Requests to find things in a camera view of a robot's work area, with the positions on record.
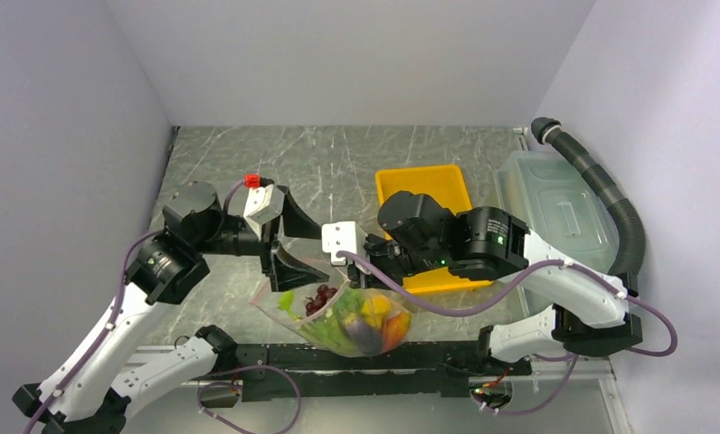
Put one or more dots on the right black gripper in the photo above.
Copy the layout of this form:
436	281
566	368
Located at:
372	242

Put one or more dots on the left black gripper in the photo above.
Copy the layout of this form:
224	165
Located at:
287	270

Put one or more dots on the yellow banana bunch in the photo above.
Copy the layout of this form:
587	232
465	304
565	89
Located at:
376	309

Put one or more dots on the dark red grape bunch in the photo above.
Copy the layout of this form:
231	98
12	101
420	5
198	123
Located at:
319	300

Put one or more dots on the clear zip top bag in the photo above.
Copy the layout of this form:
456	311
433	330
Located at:
348	302

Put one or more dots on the celery stalk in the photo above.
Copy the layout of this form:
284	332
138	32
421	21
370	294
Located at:
323	329

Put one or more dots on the orange red fruit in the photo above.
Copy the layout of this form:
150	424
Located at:
395	329

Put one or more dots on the purple eggplant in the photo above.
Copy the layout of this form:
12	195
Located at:
367	339

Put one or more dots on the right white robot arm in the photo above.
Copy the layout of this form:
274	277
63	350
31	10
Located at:
497	248

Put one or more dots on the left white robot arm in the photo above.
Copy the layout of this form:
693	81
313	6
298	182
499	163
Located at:
91	392

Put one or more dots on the clear plastic storage box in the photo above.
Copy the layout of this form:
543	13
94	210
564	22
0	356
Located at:
568	220

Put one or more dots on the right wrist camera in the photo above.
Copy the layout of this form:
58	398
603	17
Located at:
343	236

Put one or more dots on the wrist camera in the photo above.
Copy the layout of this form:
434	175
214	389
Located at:
343	236
264	203

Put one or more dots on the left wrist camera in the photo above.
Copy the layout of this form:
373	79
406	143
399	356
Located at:
264	203

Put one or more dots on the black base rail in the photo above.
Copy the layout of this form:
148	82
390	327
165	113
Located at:
446	368

